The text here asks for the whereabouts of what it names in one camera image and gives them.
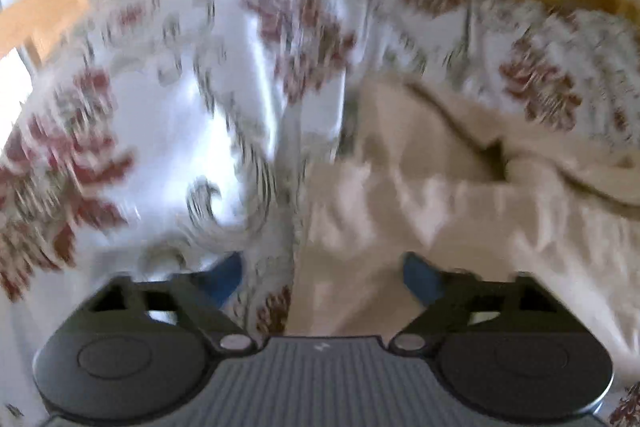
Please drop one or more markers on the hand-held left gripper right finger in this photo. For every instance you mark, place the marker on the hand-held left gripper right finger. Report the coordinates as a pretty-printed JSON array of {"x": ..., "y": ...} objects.
[{"x": 417, "y": 277}]

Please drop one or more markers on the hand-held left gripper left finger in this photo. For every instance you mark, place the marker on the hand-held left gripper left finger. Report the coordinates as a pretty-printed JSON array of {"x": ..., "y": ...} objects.
[{"x": 227, "y": 277}]

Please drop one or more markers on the beige hooded jacket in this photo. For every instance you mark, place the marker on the beige hooded jacket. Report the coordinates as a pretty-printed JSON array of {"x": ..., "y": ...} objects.
[{"x": 400, "y": 187}]

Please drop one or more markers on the floral white blanket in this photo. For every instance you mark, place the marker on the floral white blanket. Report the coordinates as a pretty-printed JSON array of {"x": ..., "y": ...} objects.
[{"x": 175, "y": 132}]

